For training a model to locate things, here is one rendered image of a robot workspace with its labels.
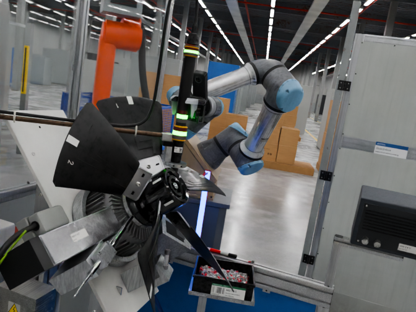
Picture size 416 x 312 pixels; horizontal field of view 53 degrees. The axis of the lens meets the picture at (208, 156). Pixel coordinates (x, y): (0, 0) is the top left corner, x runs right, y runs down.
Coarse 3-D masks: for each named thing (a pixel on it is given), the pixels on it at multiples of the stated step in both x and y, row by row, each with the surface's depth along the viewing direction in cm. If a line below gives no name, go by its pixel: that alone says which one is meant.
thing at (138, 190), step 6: (138, 168) 115; (138, 174) 115; (150, 174) 118; (132, 180) 115; (138, 180) 116; (144, 180) 117; (132, 186) 115; (138, 186) 117; (144, 186) 118; (126, 192) 114; (138, 192) 117; (132, 198) 116; (138, 198) 118
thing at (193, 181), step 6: (180, 168) 153; (186, 168) 155; (180, 174) 148; (186, 174) 149; (192, 174) 151; (198, 174) 154; (186, 180) 142; (192, 180) 144; (198, 180) 146; (204, 180) 151; (186, 186) 134; (192, 186) 137; (198, 186) 140; (204, 186) 144; (210, 186) 148; (216, 186) 152; (210, 192) 142; (216, 192) 145; (222, 192) 150
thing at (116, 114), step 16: (128, 96) 135; (112, 112) 130; (128, 112) 132; (144, 112) 135; (160, 112) 138; (128, 128) 130; (144, 128) 131; (160, 128) 134; (128, 144) 127; (144, 144) 128; (160, 144) 130
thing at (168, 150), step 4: (164, 132) 129; (164, 136) 126; (168, 136) 127; (164, 140) 127; (168, 140) 127; (164, 144) 126; (168, 144) 127; (172, 144) 127; (168, 148) 127; (164, 152) 130; (168, 152) 128; (164, 156) 129; (168, 156) 128; (164, 160) 128; (168, 160) 128; (164, 164) 130; (168, 164) 128; (172, 164) 127; (176, 164) 127; (180, 164) 128; (184, 164) 129
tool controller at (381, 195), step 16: (368, 192) 145; (384, 192) 145; (368, 208) 141; (384, 208) 139; (400, 208) 137; (368, 224) 143; (384, 224) 141; (400, 224) 139; (352, 240) 148; (368, 240) 145; (384, 240) 143; (400, 240) 141
